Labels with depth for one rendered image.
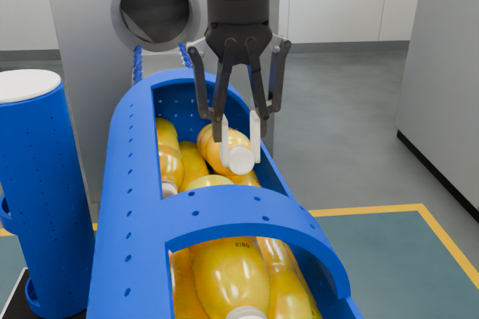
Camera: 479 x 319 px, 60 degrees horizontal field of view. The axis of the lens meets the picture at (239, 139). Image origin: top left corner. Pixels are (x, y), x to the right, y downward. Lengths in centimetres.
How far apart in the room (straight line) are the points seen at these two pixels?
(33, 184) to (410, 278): 166
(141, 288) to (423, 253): 206
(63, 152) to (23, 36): 410
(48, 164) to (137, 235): 103
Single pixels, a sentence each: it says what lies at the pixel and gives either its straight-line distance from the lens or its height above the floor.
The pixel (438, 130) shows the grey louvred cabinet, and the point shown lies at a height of 33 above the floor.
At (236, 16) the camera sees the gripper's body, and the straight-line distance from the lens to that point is 49.
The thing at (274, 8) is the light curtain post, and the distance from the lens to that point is 136.
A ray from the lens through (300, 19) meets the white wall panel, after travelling 523.
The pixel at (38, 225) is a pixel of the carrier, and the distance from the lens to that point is 154.
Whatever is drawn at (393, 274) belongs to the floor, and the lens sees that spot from 219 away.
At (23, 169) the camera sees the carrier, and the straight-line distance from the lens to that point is 142.
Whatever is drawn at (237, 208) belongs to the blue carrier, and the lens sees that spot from 41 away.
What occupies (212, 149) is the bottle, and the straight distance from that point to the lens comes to 63.
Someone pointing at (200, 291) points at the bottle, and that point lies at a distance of 41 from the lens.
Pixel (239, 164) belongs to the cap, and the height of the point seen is 117.
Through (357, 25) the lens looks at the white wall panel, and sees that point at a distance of 546.
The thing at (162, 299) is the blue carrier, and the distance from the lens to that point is 35.
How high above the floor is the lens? 148
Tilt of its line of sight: 28 degrees down
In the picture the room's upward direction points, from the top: straight up
